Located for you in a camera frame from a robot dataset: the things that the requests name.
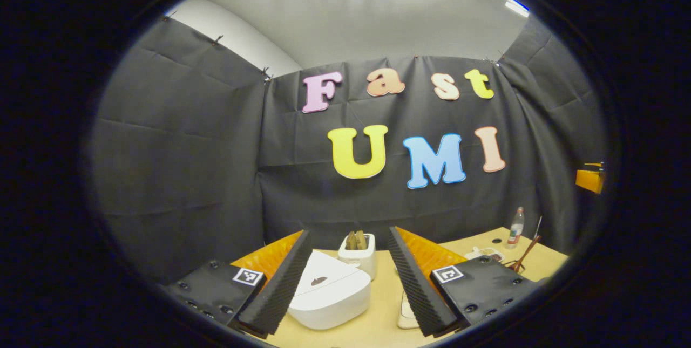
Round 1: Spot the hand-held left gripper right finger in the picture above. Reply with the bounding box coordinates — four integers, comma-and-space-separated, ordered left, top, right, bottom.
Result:
388, 226, 543, 338

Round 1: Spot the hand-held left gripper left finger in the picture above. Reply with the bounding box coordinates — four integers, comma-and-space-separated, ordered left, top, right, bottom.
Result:
162, 229, 314, 340

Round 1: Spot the clear rice container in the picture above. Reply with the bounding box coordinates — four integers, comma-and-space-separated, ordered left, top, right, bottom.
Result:
398, 290, 422, 330

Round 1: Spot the white rice cooker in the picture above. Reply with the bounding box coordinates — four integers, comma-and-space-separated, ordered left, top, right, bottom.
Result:
288, 250, 372, 331

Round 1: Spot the brown wooden spoon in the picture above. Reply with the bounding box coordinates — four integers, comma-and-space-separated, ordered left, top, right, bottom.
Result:
513, 235, 542, 273

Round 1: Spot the white toaster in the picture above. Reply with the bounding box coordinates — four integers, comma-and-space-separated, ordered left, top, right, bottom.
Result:
338, 233, 377, 281

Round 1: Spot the white divided bean dish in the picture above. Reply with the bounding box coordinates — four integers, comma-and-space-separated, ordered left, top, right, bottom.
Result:
465, 247, 505, 262

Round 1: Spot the clear plastic bottle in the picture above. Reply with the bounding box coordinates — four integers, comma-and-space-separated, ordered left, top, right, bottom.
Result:
507, 207, 525, 250

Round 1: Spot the black backdrop cloth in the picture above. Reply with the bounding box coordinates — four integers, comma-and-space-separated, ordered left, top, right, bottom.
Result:
89, 13, 608, 284

